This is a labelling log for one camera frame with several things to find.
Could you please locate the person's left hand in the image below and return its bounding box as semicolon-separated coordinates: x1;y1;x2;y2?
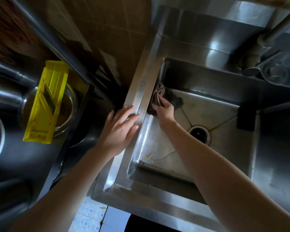
96;105;140;157

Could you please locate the person's right hand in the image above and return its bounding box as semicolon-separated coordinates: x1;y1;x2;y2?
151;95;176;131

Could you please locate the grey dish cloth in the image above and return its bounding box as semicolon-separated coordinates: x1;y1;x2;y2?
147;82;167;116

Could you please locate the person's right forearm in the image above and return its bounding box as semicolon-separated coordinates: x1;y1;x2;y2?
161;119;290;232

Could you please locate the person's left forearm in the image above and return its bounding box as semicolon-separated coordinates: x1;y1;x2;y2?
8;147;114;232

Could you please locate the black steel wool scrubber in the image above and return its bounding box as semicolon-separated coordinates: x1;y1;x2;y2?
163;88;184;110

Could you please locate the glass bowl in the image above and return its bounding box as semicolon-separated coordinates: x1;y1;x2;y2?
19;82;78;137

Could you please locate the stainless steel sink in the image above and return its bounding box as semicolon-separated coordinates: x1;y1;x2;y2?
91;0;290;232

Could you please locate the round sink drain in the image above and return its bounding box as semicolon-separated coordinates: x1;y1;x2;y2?
188;125;211;146

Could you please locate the yellow plastic slicer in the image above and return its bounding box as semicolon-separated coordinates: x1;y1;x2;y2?
23;60;70;144

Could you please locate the black sponge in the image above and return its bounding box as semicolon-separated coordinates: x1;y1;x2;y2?
237;104;256;131

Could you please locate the steel pot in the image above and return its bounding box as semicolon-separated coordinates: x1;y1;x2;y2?
0;58;37;114

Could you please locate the steel faucet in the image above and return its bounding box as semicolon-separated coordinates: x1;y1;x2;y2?
236;7;290;85

